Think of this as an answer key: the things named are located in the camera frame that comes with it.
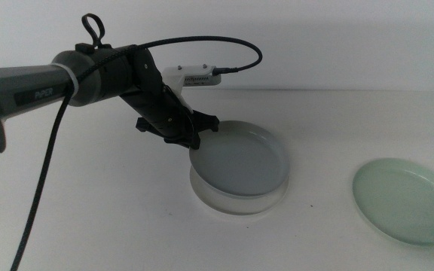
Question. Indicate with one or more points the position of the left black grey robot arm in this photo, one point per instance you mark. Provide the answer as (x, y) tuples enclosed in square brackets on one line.
[(13, 86)]

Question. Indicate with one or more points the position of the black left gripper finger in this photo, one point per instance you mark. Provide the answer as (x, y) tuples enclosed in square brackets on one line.
[(193, 141), (177, 140)]

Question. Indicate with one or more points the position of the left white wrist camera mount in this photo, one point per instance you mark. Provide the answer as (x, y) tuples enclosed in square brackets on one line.
[(187, 73)]

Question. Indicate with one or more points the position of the white shallow bowl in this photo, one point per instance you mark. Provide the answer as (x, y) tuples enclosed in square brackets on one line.
[(236, 206)]

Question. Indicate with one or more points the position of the pale green shallow bowl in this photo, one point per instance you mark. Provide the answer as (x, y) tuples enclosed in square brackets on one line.
[(405, 199)]

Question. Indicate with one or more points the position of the grey shallow bowl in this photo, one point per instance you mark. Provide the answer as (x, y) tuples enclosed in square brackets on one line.
[(239, 162)]

